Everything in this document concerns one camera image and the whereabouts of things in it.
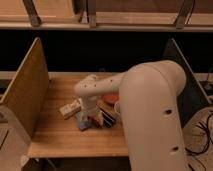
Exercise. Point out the blue sponge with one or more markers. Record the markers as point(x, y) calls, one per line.
point(82, 125)

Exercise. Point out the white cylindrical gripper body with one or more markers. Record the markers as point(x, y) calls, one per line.
point(89, 109)

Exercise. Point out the left wooden divider panel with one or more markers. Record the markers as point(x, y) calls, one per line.
point(23, 99)

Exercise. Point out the white snack packet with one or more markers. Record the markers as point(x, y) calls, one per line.
point(71, 109)

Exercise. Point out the black striped box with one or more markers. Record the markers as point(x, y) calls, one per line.
point(108, 114)

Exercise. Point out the orange plate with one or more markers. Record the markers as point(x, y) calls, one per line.
point(110, 99)

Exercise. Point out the right dark divider panel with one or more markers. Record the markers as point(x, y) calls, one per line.
point(193, 98)

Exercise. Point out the white paper cup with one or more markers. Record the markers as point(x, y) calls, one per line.
point(117, 108)

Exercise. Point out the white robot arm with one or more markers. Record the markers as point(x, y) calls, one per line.
point(149, 112)

